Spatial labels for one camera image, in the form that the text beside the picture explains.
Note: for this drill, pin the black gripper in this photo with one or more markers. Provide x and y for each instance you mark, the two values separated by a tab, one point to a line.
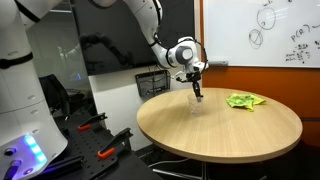
191	73

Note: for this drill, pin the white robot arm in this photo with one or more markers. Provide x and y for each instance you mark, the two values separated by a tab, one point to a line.
29	137

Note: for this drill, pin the clear plastic cup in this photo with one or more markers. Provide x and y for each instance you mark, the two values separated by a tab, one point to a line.
195	105

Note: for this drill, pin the whiteboard eraser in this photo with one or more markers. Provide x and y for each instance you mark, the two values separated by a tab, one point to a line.
218	63

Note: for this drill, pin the round wooden table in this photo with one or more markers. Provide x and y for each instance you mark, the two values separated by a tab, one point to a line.
220	134

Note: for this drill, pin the yellow green cloth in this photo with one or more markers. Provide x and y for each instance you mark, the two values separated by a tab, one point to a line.
246	101

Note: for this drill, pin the white whiteboard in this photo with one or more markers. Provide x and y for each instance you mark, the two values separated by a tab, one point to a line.
263	33

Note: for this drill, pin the orange black clamp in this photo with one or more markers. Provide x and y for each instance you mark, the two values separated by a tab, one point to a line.
87	124
123	137

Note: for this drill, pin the black office chair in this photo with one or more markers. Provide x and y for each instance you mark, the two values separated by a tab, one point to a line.
57	96

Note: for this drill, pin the black mesh wire basket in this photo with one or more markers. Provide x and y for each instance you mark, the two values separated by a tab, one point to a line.
152	83

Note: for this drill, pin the black wall monitor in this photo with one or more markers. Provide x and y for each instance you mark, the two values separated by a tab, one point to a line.
118	24

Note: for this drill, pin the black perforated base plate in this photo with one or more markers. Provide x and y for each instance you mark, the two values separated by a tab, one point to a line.
79	161

